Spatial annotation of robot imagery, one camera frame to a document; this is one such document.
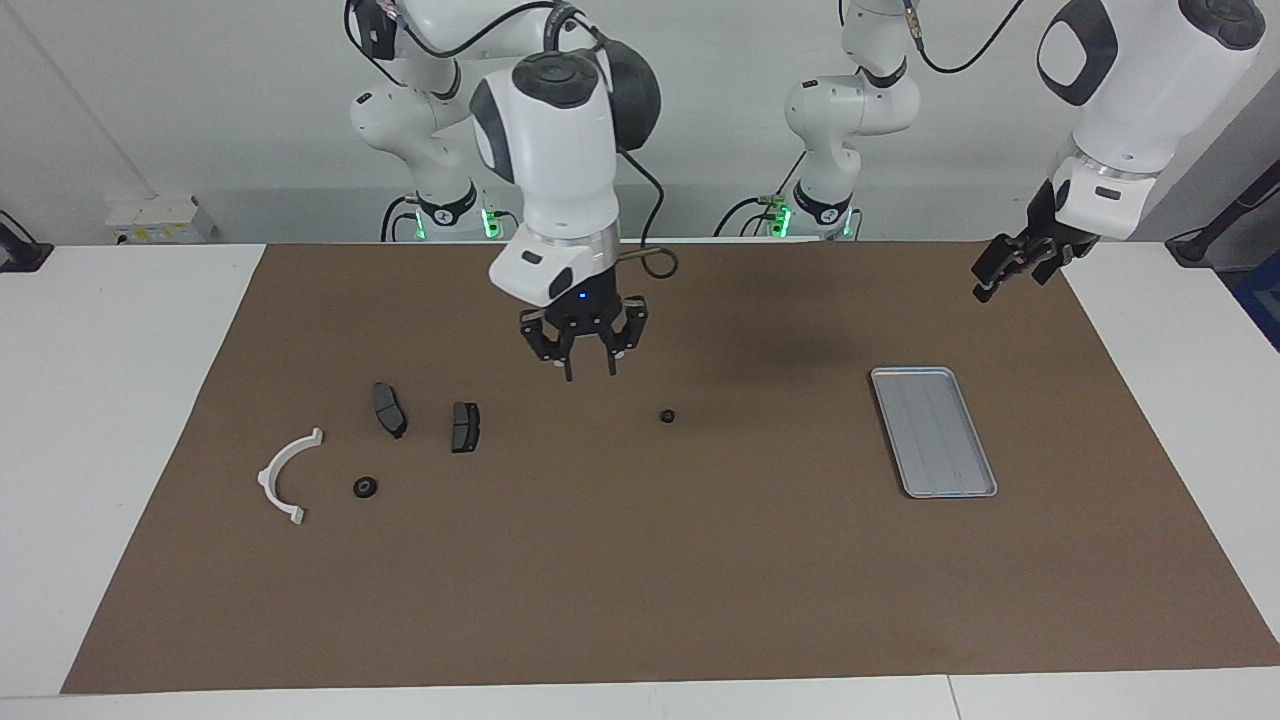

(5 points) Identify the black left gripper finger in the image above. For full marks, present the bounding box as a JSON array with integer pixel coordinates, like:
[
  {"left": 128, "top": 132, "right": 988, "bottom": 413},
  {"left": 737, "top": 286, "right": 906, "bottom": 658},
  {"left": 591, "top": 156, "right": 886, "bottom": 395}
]
[
  {"left": 972, "top": 233, "right": 1032, "bottom": 303},
  {"left": 1030, "top": 245, "right": 1079, "bottom": 288}
]

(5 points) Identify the black left base cable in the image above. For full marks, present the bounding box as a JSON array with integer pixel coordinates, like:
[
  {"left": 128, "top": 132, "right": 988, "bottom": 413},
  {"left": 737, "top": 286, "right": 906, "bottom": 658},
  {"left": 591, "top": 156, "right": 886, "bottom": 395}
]
[{"left": 713, "top": 150, "right": 807, "bottom": 239}]

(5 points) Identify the white half ring clamp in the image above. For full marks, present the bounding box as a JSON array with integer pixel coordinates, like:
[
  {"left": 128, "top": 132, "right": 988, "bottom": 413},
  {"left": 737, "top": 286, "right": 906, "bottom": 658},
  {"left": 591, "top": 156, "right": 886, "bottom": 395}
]
[{"left": 258, "top": 427, "right": 326, "bottom": 527}]

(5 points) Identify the blue plastic crate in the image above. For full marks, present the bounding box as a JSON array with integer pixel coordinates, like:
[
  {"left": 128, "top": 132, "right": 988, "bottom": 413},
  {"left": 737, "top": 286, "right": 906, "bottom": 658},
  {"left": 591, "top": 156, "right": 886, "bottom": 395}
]
[{"left": 1232, "top": 250, "right": 1280, "bottom": 353}]

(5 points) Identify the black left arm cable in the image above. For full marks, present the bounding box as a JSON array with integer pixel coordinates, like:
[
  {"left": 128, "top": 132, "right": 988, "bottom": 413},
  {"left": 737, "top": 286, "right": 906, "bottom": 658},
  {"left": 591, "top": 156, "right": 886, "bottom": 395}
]
[{"left": 840, "top": 0, "right": 1031, "bottom": 77}]

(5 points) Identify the silver ribbed metal tray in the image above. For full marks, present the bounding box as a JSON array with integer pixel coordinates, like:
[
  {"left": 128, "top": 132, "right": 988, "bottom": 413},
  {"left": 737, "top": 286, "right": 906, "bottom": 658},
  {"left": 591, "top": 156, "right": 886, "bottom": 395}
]
[{"left": 868, "top": 366, "right": 999, "bottom": 500}]

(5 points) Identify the long dark grey brake pad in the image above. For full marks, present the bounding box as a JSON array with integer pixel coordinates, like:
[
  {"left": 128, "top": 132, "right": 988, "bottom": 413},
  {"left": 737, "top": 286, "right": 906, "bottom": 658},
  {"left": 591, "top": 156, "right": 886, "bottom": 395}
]
[{"left": 371, "top": 382, "right": 409, "bottom": 441}]

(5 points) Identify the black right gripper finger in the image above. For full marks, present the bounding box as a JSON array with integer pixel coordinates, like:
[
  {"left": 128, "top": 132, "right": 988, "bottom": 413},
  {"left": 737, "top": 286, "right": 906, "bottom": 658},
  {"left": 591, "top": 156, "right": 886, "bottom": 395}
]
[
  {"left": 598, "top": 297, "right": 651, "bottom": 379},
  {"left": 518, "top": 305, "right": 578, "bottom": 384}
]

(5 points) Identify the white power box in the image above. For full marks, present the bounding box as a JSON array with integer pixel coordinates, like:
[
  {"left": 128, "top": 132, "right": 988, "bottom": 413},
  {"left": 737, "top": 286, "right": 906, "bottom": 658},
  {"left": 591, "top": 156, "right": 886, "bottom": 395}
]
[{"left": 105, "top": 195, "right": 217, "bottom": 247}]

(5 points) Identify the brown paper table mat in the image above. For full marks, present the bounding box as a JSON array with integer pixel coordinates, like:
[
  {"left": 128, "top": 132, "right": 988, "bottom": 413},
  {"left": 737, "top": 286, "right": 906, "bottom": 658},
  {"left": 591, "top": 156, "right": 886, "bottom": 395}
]
[{"left": 60, "top": 240, "right": 1280, "bottom": 695}]

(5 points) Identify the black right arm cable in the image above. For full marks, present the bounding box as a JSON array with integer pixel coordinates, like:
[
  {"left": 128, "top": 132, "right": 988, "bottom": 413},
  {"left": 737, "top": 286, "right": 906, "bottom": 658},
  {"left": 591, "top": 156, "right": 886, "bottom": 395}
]
[{"left": 345, "top": 0, "right": 681, "bottom": 281}]

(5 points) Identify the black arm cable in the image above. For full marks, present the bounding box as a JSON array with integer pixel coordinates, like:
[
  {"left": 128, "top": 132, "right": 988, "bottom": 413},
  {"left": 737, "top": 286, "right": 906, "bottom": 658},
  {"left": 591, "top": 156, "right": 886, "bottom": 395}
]
[
  {"left": 840, "top": 0, "right": 1031, "bottom": 77},
  {"left": 345, "top": 0, "right": 681, "bottom": 281}
]

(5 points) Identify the black clamp stand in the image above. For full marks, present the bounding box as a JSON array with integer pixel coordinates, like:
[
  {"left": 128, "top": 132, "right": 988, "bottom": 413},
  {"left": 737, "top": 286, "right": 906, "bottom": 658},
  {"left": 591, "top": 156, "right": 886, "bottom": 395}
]
[
  {"left": 0, "top": 208, "right": 54, "bottom": 273},
  {"left": 1165, "top": 160, "right": 1280, "bottom": 267}
]

